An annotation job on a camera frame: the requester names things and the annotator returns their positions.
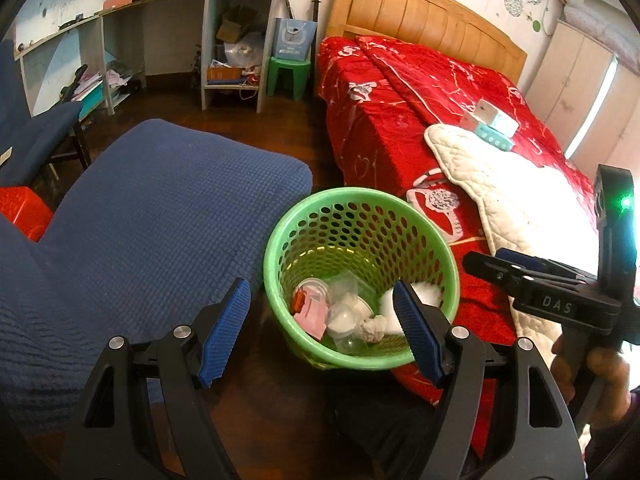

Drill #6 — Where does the clear plastic tray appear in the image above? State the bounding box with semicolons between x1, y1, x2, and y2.
326;269;379;311

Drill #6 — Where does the red patterned blanket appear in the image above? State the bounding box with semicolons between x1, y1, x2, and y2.
315;35;613;461

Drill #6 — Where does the light blue paper bag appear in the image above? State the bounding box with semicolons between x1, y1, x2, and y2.
272;17;318;62

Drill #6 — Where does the wooden headboard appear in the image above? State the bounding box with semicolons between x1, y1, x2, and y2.
327;0;529;92

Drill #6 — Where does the green perforated plastic basket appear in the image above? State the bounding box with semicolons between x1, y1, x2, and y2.
263;187;461;372

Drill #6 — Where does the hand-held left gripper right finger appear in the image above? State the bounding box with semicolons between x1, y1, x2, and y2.
391;280;586;480

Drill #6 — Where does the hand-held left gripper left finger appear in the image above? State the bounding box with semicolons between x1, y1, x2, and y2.
60;277;252;480

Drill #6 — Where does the white tissue piece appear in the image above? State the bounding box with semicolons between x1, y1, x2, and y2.
378;280;444;337

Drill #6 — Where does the white tissue pack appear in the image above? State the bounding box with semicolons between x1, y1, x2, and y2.
460;99;519;135

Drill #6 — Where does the pile of books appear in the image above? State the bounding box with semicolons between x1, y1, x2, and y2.
67;62;134;111

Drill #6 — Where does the pink snack wrapper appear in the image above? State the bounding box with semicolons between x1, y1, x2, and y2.
294;296;331;339

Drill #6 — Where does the dark cloth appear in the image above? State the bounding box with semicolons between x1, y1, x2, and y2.
325;375;451;480

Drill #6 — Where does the green plastic stool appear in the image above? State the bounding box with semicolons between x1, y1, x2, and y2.
265;56;312;102

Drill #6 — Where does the red plastic box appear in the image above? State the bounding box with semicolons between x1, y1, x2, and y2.
0;186;54;244

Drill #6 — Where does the white quilted blanket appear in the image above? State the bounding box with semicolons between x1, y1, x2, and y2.
424;124;610;361

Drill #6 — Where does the cream wardrobe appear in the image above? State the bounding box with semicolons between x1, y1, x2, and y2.
522;20;640;161

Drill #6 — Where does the white paper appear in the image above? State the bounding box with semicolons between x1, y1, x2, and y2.
362;315;397;344

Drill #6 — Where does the cardboard box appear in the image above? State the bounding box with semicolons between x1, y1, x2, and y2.
216;6;261;44

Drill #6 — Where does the blue cushioned chair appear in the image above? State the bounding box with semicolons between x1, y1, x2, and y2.
0;40;93;188

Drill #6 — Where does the clear plastic cup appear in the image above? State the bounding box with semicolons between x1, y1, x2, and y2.
324;305;372;356
296;277;332;306

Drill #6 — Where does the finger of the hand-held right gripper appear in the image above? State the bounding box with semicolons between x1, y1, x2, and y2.
494;246;601;283
462;251;543;293

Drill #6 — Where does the blue seat cushion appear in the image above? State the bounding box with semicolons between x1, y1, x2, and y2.
0;119;314;433

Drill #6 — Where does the teal tissue pack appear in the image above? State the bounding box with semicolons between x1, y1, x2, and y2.
470;122;516;152

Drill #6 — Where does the person's right hand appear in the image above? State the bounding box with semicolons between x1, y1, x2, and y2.
550;335;634;432

